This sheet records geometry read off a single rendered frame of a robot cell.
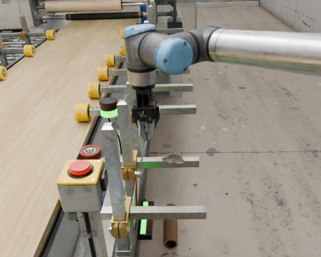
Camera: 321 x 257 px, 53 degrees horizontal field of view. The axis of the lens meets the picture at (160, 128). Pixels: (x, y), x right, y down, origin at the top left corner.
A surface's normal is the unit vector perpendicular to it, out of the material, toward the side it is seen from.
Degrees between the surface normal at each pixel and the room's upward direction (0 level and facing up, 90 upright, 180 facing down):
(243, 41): 58
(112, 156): 90
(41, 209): 0
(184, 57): 90
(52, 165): 0
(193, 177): 0
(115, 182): 90
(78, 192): 90
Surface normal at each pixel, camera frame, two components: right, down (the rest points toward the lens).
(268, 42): -0.74, -0.22
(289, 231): -0.04, -0.87
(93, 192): -0.03, 0.49
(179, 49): 0.53, 0.40
